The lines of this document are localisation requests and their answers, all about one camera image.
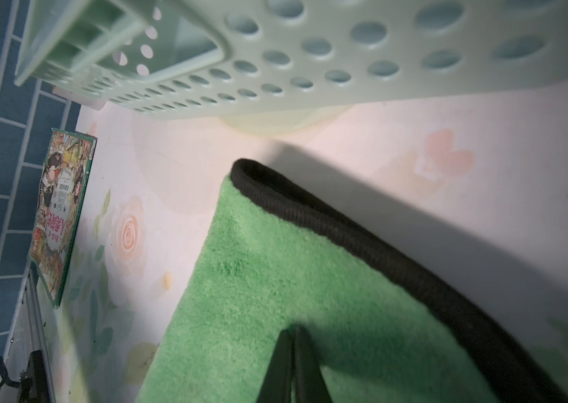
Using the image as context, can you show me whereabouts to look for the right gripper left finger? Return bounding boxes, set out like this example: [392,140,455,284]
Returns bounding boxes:
[256,329,294,403]

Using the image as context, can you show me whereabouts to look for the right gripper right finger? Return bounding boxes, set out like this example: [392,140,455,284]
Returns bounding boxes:
[294,327,333,403]

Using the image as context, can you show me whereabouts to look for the green and grey dishcloth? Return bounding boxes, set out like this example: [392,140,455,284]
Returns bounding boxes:
[138,159,568,402]

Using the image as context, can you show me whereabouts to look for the floral table mat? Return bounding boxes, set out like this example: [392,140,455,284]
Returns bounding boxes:
[40,79,568,402]

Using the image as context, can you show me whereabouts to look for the left picture book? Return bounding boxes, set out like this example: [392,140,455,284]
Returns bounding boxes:
[28,128,97,308]

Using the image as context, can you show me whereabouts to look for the green plastic basket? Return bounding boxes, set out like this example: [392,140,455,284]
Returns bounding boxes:
[14,0,568,120]

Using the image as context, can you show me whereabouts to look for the aluminium front rail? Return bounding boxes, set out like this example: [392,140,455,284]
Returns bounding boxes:
[0,270,56,402]

